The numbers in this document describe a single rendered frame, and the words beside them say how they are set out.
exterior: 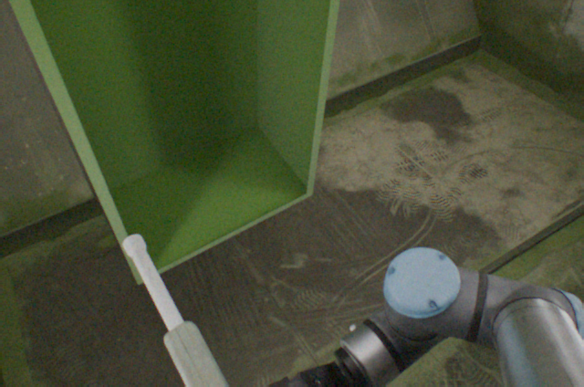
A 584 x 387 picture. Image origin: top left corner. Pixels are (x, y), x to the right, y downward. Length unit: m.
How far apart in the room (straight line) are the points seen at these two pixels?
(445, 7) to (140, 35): 2.00
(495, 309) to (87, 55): 1.07
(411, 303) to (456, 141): 1.94
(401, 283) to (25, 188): 1.85
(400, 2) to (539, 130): 0.95
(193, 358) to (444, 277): 0.36
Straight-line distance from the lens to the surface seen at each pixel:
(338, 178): 2.32
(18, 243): 2.38
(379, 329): 0.79
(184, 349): 0.79
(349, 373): 0.81
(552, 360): 0.51
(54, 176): 2.30
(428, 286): 0.68
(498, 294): 0.70
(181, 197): 1.68
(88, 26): 1.33
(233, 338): 1.88
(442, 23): 3.01
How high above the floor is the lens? 1.67
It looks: 43 degrees down
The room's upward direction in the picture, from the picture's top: 5 degrees counter-clockwise
